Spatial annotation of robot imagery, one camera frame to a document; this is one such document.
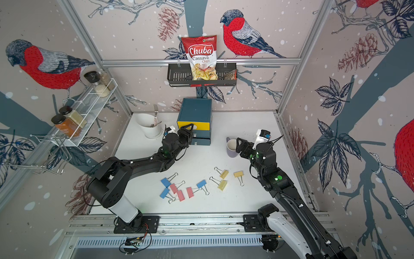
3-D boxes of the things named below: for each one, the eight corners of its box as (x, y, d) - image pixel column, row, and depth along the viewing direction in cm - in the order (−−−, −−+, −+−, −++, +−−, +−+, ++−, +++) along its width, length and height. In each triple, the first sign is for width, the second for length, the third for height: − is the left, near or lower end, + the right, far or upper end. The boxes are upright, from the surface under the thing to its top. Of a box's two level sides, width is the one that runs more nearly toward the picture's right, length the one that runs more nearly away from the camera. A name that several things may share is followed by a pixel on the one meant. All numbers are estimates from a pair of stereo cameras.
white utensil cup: (140, 139, 108) (132, 126, 97) (145, 126, 115) (138, 113, 104) (160, 139, 108) (154, 126, 97) (164, 126, 115) (158, 112, 104)
